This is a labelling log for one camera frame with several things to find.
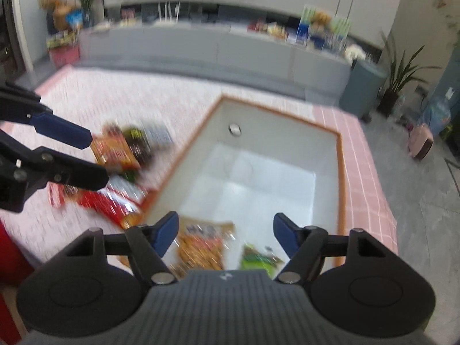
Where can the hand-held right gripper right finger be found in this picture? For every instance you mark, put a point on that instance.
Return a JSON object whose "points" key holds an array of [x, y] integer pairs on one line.
{"points": [[285, 233]]}

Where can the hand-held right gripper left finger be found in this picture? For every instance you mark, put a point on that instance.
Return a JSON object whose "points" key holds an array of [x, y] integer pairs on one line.
{"points": [[166, 233]]}

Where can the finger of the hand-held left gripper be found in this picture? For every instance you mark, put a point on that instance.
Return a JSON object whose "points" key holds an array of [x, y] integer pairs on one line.
{"points": [[72, 170], [61, 129]]}

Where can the small red white snack packet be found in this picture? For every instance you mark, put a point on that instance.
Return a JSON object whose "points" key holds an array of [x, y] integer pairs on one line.
{"points": [[59, 194]]}

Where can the yellow orange snack packet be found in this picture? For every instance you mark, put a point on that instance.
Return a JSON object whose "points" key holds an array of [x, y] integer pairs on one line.
{"points": [[132, 220]]}

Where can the orange patterned snack packet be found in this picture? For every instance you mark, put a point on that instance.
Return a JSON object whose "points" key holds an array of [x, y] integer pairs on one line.
{"points": [[201, 251]]}

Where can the bright green snack packet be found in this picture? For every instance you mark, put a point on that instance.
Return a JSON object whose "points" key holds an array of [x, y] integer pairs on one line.
{"points": [[257, 260]]}

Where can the orange red snack packet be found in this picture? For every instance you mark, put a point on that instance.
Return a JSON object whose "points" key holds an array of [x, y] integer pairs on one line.
{"points": [[115, 152]]}

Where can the green tube snack packet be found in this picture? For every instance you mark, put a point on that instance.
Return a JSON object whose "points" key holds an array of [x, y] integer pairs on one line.
{"points": [[129, 176]]}

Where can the silver red snack packet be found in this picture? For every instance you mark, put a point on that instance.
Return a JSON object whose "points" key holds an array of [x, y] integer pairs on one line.
{"points": [[127, 188]]}

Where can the orange box with white inside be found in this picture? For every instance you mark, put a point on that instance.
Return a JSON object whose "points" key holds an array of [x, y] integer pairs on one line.
{"points": [[251, 172]]}

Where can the black yellow-green print snack packet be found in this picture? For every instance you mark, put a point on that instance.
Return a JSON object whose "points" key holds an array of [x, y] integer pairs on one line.
{"points": [[140, 145]]}

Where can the grey striped snack packet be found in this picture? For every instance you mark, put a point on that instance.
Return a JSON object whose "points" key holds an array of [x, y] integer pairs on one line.
{"points": [[158, 136]]}

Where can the pile of snacks on cabinet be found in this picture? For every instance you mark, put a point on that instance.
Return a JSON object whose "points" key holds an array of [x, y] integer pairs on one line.
{"points": [[267, 28]]}

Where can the red object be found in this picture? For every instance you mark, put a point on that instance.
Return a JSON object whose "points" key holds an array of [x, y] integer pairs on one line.
{"points": [[12, 258]]}

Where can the pink basket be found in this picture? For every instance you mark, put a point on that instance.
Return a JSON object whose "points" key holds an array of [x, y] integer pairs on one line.
{"points": [[64, 55]]}

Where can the white lace tablecloth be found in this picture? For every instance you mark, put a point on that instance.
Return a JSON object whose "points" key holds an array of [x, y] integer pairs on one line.
{"points": [[136, 97]]}

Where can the dried flower bouquet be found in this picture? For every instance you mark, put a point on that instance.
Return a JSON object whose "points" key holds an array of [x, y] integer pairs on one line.
{"points": [[54, 3]]}

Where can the potted plant with thin leaves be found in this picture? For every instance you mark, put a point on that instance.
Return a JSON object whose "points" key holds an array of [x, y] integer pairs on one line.
{"points": [[88, 0]]}

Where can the white router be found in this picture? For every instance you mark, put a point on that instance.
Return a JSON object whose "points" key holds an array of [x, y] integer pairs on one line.
{"points": [[168, 12]]}

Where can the small pink case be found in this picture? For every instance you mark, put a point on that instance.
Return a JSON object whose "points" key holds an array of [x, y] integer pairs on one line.
{"points": [[420, 142]]}

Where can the grey trash bin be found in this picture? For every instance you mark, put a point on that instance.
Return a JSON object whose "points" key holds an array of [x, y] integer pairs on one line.
{"points": [[363, 86]]}

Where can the long grey cabinet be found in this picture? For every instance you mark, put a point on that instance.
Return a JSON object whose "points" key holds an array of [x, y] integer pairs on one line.
{"points": [[215, 54]]}

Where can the tall potted plant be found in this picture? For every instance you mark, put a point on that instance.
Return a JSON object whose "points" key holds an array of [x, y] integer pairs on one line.
{"points": [[395, 75]]}

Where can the blue water bottle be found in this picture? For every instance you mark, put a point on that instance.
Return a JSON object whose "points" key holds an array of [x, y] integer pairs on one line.
{"points": [[439, 113]]}

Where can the white plush item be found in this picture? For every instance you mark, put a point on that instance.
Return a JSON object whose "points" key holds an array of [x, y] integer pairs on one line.
{"points": [[355, 51]]}

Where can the stack of blue boxes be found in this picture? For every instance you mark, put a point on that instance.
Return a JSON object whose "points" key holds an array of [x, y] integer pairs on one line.
{"points": [[309, 36]]}

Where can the green white display box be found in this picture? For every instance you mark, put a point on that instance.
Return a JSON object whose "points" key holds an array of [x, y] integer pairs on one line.
{"points": [[341, 27], [308, 14]]}

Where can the brown teddy bear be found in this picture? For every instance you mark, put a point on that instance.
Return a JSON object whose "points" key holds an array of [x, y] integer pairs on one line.
{"points": [[321, 18]]}

